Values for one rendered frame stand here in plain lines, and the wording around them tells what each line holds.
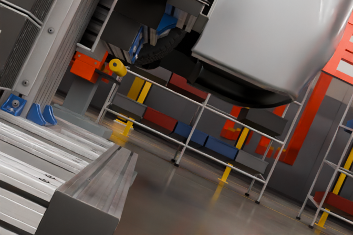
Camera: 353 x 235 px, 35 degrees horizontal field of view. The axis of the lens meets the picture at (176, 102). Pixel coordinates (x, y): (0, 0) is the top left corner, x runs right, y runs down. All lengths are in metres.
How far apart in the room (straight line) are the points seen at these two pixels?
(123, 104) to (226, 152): 1.27
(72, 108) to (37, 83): 1.26
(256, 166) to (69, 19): 5.15
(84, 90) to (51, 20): 1.27
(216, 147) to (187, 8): 4.92
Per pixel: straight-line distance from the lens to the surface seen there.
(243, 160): 6.40
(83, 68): 2.53
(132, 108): 6.27
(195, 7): 1.48
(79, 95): 2.68
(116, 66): 2.53
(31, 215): 0.74
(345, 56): 11.42
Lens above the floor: 0.36
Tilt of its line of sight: 3 degrees up
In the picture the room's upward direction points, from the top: 25 degrees clockwise
